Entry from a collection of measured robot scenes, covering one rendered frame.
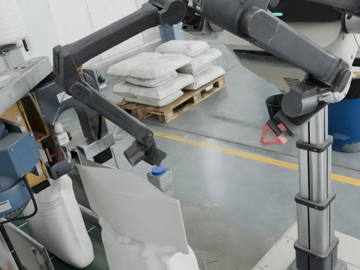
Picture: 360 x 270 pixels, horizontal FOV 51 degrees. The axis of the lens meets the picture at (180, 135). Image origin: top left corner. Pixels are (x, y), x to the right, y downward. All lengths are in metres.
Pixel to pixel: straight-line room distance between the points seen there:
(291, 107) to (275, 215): 1.83
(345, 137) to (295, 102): 2.40
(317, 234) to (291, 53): 1.09
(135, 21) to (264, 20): 0.65
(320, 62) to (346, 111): 2.32
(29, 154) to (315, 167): 1.01
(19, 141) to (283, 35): 0.70
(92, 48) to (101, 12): 5.39
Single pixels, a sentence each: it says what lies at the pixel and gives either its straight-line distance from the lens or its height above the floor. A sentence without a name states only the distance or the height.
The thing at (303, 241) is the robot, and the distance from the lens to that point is 1.77.
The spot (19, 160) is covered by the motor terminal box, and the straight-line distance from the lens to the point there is 1.06.
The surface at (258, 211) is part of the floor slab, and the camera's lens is 2.69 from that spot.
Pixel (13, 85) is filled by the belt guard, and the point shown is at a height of 1.41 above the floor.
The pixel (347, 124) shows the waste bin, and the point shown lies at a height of 0.26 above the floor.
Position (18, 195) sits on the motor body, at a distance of 1.17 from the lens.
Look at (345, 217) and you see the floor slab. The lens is 2.66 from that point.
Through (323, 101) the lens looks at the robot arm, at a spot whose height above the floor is 1.31.
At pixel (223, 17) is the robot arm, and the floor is 1.57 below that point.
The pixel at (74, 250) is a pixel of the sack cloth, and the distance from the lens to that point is 1.96.
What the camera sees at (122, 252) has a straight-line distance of 1.39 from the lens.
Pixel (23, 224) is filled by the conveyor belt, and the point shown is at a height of 0.38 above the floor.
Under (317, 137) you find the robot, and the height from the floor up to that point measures 0.98.
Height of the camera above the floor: 1.67
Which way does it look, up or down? 26 degrees down
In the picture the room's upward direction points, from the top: 11 degrees counter-clockwise
